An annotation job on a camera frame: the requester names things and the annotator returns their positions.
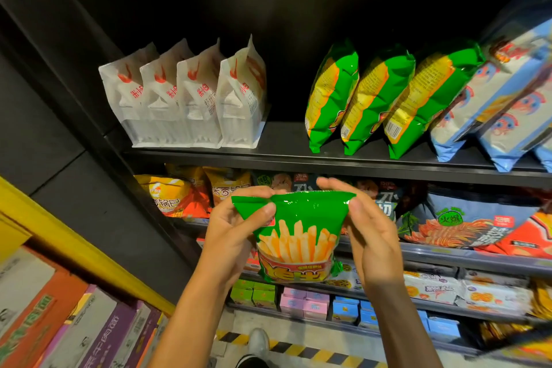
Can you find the person's right hand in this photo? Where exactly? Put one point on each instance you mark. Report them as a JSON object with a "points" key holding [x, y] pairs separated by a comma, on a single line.
{"points": [[375, 238]]}

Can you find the person's left hand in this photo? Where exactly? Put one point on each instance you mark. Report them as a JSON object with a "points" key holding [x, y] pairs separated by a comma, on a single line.
{"points": [[229, 238]]}

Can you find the dark shrimp chip bags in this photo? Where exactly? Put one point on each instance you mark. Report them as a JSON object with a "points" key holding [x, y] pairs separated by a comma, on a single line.
{"points": [[293, 180], [386, 199], [457, 225]]}

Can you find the tan snack bag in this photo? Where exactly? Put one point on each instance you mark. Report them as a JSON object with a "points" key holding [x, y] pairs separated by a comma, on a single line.
{"points": [[226, 182]]}

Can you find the green fries snack bag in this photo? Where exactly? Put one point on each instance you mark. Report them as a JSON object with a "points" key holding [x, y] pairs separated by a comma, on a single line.
{"points": [[375, 96], [332, 92], [431, 92], [298, 238]]}

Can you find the orange yellow snack bag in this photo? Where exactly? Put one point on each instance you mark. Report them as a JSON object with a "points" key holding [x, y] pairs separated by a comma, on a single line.
{"points": [[172, 195]]}

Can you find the row of small blue boxes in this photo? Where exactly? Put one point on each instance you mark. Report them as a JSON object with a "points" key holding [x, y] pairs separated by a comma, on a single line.
{"points": [[347, 310]]}

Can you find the black metal shelf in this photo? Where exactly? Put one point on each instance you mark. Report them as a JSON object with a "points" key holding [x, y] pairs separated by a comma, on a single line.
{"points": [[285, 143]]}

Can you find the row of plain white bags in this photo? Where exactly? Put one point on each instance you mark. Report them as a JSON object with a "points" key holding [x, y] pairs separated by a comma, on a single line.
{"points": [[181, 96]]}

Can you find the row of orange chip bags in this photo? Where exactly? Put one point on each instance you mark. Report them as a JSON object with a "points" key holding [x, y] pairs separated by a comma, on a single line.
{"points": [[526, 238]]}

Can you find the blue puffed snack bag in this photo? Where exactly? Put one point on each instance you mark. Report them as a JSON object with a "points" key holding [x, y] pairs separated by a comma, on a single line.
{"points": [[544, 156], [496, 87], [522, 126]]}

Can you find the person's left forearm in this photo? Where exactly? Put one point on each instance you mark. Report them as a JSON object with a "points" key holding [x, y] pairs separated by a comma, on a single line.
{"points": [[194, 325]]}

